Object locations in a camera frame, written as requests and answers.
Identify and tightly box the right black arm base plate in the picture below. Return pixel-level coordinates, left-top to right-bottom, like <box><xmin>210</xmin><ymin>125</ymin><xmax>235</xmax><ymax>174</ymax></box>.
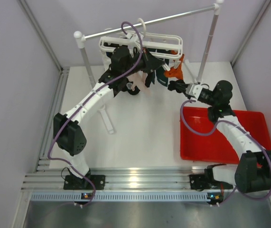
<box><xmin>189</xmin><ymin>174</ymin><xmax>233</xmax><ymax>191</ymax></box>

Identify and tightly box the orange sock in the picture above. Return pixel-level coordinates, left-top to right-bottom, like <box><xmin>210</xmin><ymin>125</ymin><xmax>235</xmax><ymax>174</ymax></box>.
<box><xmin>164</xmin><ymin>54</ymin><xmax>185</xmax><ymax>80</ymax></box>

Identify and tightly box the aluminium rail frame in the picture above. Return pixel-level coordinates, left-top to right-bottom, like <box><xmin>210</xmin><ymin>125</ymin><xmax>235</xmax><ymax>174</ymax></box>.
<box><xmin>21</xmin><ymin>167</ymin><xmax>271</xmax><ymax>193</ymax></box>

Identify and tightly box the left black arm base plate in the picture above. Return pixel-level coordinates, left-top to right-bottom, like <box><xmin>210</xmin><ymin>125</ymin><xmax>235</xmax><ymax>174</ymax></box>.
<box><xmin>63</xmin><ymin>175</ymin><xmax>105</xmax><ymax>190</ymax></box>

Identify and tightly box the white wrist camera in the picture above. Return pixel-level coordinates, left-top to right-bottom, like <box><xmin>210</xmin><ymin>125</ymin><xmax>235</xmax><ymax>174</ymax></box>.
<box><xmin>125</xmin><ymin>32</ymin><xmax>144</xmax><ymax>47</ymax></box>
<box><xmin>186</xmin><ymin>83</ymin><xmax>203</xmax><ymax>100</ymax></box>

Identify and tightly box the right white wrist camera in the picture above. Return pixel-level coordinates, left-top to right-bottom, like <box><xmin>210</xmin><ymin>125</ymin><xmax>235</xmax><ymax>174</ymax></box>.
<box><xmin>186</xmin><ymin>83</ymin><xmax>203</xmax><ymax>100</ymax></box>

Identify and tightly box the red plastic tray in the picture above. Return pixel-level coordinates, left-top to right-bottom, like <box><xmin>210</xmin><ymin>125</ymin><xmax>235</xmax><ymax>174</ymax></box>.
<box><xmin>180</xmin><ymin>106</ymin><xmax>271</xmax><ymax>164</ymax></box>

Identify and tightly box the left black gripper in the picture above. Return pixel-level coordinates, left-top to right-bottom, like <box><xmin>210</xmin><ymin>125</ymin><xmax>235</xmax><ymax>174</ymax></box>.
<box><xmin>122</xmin><ymin>47</ymin><xmax>164</xmax><ymax>77</ymax></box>

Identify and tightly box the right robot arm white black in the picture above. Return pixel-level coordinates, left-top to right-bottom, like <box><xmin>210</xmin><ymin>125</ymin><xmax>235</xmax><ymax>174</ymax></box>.
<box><xmin>168</xmin><ymin>80</ymin><xmax>271</xmax><ymax>194</ymax></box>

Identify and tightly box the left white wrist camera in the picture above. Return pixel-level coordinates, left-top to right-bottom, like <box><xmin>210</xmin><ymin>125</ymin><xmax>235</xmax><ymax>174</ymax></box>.
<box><xmin>125</xmin><ymin>32</ymin><xmax>144</xmax><ymax>47</ymax></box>

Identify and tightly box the white metal drying rack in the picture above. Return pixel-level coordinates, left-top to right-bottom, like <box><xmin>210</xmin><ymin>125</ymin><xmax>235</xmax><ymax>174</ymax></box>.
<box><xmin>73</xmin><ymin>0</ymin><xmax>225</xmax><ymax>135</ymax></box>

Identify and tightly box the white clip sock hanger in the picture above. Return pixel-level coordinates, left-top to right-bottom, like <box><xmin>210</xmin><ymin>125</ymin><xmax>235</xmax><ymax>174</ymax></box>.
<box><xmin>99</xmin><ymin>18</ymin><xmax>183</xmax><ymax>71</ymax></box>

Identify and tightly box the dark green sock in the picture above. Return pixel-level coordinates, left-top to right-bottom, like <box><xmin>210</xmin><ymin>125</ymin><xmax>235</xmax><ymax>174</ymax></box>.
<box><xmin>145</xmin><ymin>71</ymin><xmax>155</xmax><ymax>88</ymax></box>

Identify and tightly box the pink sock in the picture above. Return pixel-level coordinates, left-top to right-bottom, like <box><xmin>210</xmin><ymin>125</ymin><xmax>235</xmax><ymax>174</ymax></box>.
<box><xmin>127</xmin><ymin>72</ymin><xmax>151</xmax><ymax>96</ymax></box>

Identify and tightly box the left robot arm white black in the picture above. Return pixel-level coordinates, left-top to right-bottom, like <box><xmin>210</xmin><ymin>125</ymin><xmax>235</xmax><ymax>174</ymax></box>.
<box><xmin>53</xmin><ymin>46</ymin><xmax>165</xmax><ymax>189</ymax></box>

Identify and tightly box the black sock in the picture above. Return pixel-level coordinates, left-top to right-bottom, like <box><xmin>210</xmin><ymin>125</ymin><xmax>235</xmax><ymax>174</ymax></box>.
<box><xmin>126</xmin><ymin>82</ymin><xmax>140</xmax><ymax>95</ymax></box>

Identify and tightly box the grey slotted cable duct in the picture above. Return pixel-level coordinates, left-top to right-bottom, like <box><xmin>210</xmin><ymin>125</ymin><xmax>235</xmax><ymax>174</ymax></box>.
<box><xmin>31</xmin><ymin>191</ymin><xmax>223</xmax><ymax>202</ymax></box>

